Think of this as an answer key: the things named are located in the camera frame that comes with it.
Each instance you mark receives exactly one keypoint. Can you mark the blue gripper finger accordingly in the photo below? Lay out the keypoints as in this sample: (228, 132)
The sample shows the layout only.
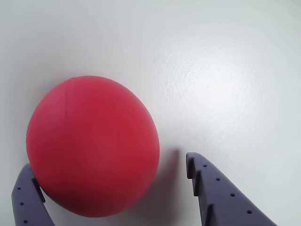
(223, 202)
(26, 202)

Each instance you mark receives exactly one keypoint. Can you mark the red ball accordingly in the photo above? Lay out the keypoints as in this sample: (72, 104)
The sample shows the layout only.
(94, 146)

